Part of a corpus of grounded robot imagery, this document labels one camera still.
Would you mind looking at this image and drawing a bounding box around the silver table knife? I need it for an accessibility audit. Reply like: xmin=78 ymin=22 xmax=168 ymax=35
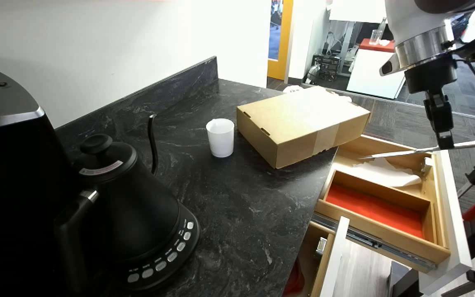
xmin=360 ymin=141 xmax=475 ymax=162

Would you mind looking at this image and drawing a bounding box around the orange felt drawer liner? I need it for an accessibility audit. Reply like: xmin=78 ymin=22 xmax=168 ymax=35
xmin=325 ymin=185 xmax=424 ymax=238

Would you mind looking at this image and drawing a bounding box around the white orange cart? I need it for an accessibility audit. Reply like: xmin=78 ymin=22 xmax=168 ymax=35
xmin=346 ymin=38 xmax=404 ymax=99

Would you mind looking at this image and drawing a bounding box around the black electric gooseneck kettle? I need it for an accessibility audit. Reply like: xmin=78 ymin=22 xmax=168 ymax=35
xmin=55 ymin=134 xmax=200 ymax=296

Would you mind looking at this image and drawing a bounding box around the black coffee machine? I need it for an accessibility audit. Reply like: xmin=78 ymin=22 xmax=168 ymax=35
xmin=0 ymin=73 xmax=78 ymax=297

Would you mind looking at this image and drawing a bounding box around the small white cup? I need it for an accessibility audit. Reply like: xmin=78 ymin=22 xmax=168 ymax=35
xmin=206 ymin=119 xmax=234 ymax=159

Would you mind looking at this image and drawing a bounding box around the open wooden drawer white front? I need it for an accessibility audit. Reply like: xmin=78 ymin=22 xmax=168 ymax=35
xmin=315 ymin=136 xmax=472 ymax=296

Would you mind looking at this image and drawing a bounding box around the white paper napkin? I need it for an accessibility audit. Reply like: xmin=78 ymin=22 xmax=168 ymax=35
xmin=348 ymin=159 xmax=421 ymax=189

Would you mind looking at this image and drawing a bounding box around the brown cardboard box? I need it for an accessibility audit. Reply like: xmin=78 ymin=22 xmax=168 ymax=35
xmin=236 ymin=88 xmax=370 ymax=169

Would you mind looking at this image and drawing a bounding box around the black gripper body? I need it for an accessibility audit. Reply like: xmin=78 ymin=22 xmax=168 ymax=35
xmin=406 ymin=57 xmax=455 ymax=132

